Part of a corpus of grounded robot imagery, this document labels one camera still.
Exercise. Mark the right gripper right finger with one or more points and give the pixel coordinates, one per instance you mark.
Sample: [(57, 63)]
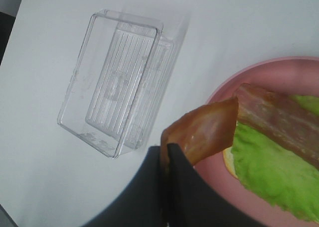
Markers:
[(192, 203)]

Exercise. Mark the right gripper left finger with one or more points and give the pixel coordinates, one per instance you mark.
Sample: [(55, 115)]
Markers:
[(140, 203)]

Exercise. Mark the bacon strip from tray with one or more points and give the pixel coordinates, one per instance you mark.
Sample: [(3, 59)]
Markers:
[(281, 119), (202, 132)]

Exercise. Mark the green lettuce leaf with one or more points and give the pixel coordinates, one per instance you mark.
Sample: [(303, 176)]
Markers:
[(246, 136)]

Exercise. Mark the bread slice from tray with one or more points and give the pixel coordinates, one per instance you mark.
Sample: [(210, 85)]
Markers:
[(277, 176)]

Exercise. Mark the clear plastic tray left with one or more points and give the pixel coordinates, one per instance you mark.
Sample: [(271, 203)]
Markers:
[(122, 71)]

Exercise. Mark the pink round plate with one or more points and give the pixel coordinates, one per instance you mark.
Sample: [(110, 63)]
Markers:
[(290, 75)]

